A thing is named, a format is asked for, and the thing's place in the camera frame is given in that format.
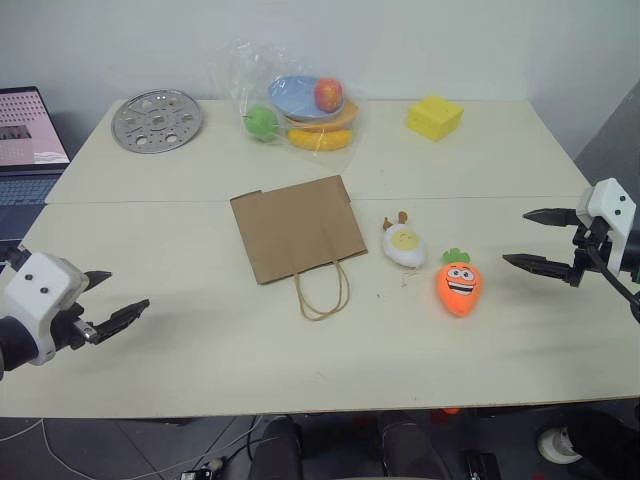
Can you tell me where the dark rounded robot leg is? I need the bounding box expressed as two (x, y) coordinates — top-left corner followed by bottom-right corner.
(249, 415), (304, 480)
(377, 410), (441, 480)

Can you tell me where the clear plastic bag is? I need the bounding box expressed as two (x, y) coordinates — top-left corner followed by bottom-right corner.
(207, 35), (371, 173)

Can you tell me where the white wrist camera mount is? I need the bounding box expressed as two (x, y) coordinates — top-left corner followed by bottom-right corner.
(0, 252), (87, 367)
(576, 177), (638, 269)

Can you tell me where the perforated metal steamer plate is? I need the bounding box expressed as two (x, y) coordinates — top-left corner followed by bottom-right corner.
(111, 88), (203, 155)

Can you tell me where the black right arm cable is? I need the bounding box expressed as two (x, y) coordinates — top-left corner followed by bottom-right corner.
(587, 241), (640, 324)

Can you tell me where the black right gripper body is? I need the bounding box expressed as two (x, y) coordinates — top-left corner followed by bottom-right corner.
(566, 214), (613, 288)

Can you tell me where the open laptop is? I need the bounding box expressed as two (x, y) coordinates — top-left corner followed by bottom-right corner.
(0, 86), (72, 243)

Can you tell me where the green toy apple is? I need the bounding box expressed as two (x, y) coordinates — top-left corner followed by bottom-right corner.
(243, 104), (281, 145)

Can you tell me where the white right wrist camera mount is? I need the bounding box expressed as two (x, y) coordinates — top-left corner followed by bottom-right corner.
(576, 177), (638, 269)

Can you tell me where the white cable on floor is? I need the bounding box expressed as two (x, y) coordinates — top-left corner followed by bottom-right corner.
(0, 415), (261, 480)

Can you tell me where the brown paper bag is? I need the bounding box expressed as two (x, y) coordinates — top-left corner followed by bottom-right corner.
(229, 174), (370, 323)

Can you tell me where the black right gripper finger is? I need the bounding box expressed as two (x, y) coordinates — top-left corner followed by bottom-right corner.
(522, 208), (579, 230)
(501, 253), (574, 282)

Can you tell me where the yellow cheese block toy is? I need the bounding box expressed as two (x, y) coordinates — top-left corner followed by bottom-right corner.
(405, 93), (465, 143)

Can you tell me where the orange carrot plush toy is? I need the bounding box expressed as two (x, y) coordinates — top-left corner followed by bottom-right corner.
(436, 247), (483, 319)

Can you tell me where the red toy apple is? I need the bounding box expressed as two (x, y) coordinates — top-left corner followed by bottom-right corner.
(314, 76), (345, 112)

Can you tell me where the blue plate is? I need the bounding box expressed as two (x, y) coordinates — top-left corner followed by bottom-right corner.
(267, 74), (345, 121)

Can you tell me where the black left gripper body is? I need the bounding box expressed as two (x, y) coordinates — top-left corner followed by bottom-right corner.
(51, 300), (100, 351)

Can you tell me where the white round floor object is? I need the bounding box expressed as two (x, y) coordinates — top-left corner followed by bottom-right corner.
(537, 425), (583, 464)

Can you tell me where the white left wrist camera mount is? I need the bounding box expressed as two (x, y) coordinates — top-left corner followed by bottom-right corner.
(0, 252), (87, 367)

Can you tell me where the white egg plush toy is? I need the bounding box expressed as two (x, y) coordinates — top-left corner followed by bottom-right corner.
(381, 211), (429, 271)

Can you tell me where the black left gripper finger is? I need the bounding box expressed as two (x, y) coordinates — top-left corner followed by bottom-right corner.
(83, 270), (113, 297)
(88, 298), (151, 345)

